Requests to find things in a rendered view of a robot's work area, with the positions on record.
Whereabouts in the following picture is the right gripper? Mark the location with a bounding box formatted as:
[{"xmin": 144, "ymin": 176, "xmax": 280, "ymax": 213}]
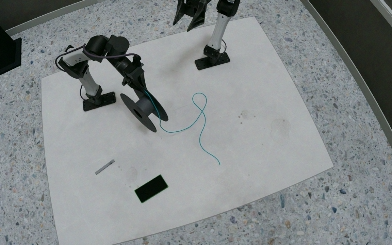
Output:
[{"xmin": 114, "ymin": 57, "xmax": 148, "ymax": 96}]

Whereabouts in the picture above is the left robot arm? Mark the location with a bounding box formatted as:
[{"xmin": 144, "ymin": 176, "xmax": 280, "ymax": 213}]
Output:
[{"xmin": 195, "ymin": 0, "xmax": 240, "ymax": 70}]

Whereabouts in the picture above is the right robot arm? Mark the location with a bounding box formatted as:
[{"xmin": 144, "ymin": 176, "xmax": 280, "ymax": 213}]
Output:
[{"xmin": 58, "ymin": 35, "xmax": 144, "ymax": 112}]

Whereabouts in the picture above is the black cable reel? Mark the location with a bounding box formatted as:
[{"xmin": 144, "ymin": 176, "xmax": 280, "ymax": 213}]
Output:
[{"xmin": 120, "ymin": 86, "xmax": 168, "ymax": 133}]

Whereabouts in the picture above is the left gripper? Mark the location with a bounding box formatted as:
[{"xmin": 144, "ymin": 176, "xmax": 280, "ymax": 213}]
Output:
[{"xmin": 173, "ymin": 0, "xmax": 210, "ymax": 32}]

